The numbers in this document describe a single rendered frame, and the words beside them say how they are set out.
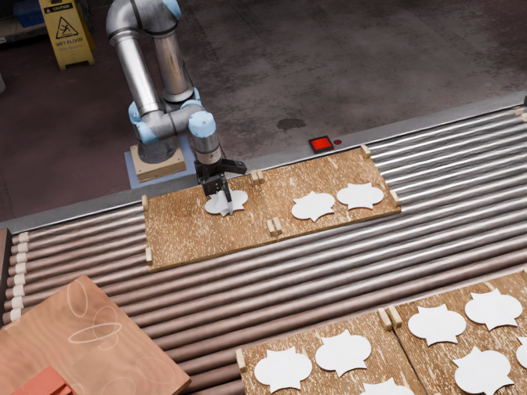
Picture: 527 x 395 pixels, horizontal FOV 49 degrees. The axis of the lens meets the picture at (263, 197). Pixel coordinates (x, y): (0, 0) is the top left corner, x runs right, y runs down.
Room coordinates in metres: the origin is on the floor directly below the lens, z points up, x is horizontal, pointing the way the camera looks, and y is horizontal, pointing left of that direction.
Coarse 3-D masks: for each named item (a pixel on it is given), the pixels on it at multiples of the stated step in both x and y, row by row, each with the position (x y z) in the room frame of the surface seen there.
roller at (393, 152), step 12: (504, 120) 1.73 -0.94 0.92; (516, 120) 1.72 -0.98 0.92; (456, 132) 1.70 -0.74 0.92; (468, 132) 1.69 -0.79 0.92; (480, 132) 1.69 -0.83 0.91; (408, 144) 1.67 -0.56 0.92; (420, 144) 1.67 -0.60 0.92; (432, 144) 1.66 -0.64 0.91; (372, 156) 1.64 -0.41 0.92; (384, 156) 1.64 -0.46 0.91; (132, 216) 1.52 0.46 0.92; (84, 228) 1.50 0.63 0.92; (96, 228) 1.49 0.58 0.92; (108, 228) 1.49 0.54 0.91; (36, 240) 1.48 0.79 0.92; (48, 240) 1.47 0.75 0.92; (60, 240) 1.47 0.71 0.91; (72, 240) 1.47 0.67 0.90; (12, 252) 1.45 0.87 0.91
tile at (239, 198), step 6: (234, 192) 1.53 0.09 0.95; (240, 192) 1.52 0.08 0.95; (216, 198) 1.51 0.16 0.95; (234, 198) 1.50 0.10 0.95; (240, 198) 1.49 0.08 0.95; (246, 198) 1.49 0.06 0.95; (210, 204) 1.49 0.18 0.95; (234, 204) 1.47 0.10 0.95; (240, 204) 1.46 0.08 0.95; (210, 210) 1.45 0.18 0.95; (216, 210) 1.45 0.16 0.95; (222, 210) 1.44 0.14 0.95; (228, 210) 1.44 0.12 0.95; (234, 210) 1.44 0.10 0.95; (240, 210) 1.44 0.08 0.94; (222, 216) 1.42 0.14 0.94
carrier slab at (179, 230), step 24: (192, 192) 1.58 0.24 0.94; (144, 216) 1.49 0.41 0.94; (168, 216) 1.47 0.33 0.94; (192, 216) 1.45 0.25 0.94; (216, 216) 1.43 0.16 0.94; (240, 216) 1.41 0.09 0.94; (264, 216) 1.39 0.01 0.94; (168, 240) 1.36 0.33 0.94; (192, 240) 1.34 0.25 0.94; (216, 240) 1.32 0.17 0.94; (240, 240) 1.30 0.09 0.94; (264, 240) 1.29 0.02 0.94; (168, 264) 1.25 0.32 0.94
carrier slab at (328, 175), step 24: (288, 168) 1.63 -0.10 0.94; (312, 168) 1.61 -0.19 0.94; (336, 168) 1.59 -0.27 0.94; (360, 168) 1.56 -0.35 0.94; (264, 192) 1.52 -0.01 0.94; (288, 192) 1.50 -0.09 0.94; (336, 192) 1.46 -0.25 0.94; (384, 192) 1.42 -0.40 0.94; (288, 216) 1.38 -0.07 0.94; (336, 216) 1.34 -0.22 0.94; (360, 216) 1.32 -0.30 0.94
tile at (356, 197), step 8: (352, 184) 1.47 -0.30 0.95; (368, 184) 1.46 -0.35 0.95; (344, 192) 1.44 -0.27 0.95; (352, 192) 1.43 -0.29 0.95; (360, 192) 1.43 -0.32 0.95; (368, 192) 1.42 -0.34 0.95; (376, 192) 1.41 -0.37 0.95; (344, 200) 1.40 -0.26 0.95; (352, 200) 1.39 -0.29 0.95; (360, 200) 1.39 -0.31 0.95; (368, 200) 1.38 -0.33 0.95; (376, 200) 1.38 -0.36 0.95; (352, 208) 1.36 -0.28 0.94; (368, 208) 1.35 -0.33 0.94
